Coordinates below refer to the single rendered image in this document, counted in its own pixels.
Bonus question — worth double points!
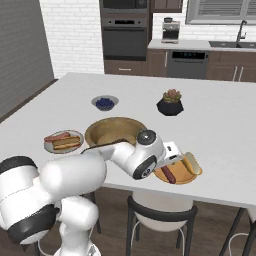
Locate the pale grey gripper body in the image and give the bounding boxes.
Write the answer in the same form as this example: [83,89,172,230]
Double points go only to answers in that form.
[154,153,185,171]

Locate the red sausage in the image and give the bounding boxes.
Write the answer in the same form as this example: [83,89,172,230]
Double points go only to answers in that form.
[160,165,177,185]
[44,131,72,144]

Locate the orange wooden plate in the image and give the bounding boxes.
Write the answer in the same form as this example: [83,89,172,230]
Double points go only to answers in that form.
[152,155,201,186]

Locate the tan hot dog bun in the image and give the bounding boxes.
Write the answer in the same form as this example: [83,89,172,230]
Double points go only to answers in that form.
[51,135,82,151]
[183,151,204,177]

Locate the wooden bowl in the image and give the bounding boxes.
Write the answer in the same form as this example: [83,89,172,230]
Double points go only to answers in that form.
[84,116,149,151]

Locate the grey bowl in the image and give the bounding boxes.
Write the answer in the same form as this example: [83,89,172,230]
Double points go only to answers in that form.
[91,95,120,112]

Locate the grey plate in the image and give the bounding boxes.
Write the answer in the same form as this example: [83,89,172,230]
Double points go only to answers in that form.
[43,129,85,155]

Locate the black plant pot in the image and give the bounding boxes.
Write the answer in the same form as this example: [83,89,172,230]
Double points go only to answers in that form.
[156,97,185,117]

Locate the black white stool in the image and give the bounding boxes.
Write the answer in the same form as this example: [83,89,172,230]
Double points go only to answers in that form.
[125,189,199,256]
[218,205,256,256]

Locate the green red succulent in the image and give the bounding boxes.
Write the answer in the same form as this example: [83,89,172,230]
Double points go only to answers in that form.
[162,88,183,104]

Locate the blueberries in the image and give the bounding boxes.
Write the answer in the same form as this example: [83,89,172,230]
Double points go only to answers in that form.
[95,97,116,111]

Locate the dark grey dishwasher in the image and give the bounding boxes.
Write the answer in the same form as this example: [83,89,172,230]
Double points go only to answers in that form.
[167,49,210,80]

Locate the brown base cupboards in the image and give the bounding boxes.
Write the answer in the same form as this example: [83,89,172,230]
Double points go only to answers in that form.
[147,48,169,78]
[205,50,256,84]

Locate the brown drawer under oven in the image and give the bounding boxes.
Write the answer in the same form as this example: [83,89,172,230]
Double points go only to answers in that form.
[103,59,149,77]

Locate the silver coffee machine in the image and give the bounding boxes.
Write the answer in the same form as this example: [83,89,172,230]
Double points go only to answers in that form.
[161,16,182,45]

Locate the dark sink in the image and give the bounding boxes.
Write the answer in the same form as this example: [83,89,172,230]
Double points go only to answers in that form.
[208,40,256,50]

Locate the black tap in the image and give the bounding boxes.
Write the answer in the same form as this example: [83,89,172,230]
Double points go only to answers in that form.
[235,19,249,44]

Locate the window with grey blinds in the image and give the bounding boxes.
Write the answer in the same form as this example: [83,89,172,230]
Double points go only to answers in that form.
[185,0,256,26]

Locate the black microwave oven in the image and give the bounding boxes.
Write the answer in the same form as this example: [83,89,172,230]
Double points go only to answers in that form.
[99,0,150,12]

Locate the black wall oven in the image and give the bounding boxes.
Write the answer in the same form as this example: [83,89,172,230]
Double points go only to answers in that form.
[101,15,149,62]

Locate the brown wall cupboard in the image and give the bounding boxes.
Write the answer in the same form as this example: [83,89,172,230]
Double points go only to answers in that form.
[150,0,185,14]

